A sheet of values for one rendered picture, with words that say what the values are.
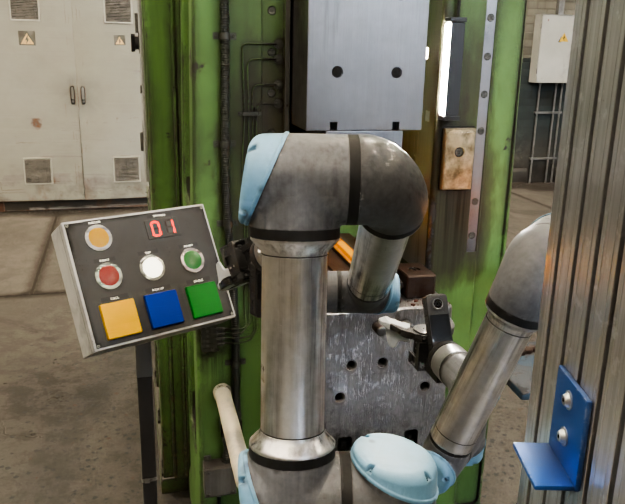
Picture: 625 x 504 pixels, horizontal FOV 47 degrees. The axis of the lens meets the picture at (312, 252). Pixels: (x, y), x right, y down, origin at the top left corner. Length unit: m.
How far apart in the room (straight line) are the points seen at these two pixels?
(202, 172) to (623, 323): 1.40
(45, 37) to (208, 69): 5.24
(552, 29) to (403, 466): 8.12
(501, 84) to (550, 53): 6.82
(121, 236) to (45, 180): 5.55
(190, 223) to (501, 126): 0.93
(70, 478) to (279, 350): 2.08
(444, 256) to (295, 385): 1.24
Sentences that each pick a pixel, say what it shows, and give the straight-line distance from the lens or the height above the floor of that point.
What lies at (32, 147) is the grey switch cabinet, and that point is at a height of 0.61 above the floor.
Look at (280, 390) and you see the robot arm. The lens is 0.92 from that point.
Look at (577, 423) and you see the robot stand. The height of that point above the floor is 1.25.
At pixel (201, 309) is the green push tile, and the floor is 0.99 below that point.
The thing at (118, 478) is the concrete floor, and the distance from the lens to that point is 2.88.
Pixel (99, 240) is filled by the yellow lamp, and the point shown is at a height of 1.16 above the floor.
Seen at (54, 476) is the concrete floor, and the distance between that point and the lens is 2.95.
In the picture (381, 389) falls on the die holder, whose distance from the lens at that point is 1.94.
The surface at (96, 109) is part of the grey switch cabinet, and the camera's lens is 7.02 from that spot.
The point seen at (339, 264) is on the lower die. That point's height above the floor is 0.99.
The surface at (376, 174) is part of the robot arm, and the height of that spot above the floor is 1.42.
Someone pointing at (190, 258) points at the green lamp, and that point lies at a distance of 1.64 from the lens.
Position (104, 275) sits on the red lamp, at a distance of 1.56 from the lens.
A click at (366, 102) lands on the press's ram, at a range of 1.78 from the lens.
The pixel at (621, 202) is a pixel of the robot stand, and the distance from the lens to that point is 0.61.
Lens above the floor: 1.57
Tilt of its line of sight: 16 degrees down
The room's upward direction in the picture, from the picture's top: 1 degrees clockwise
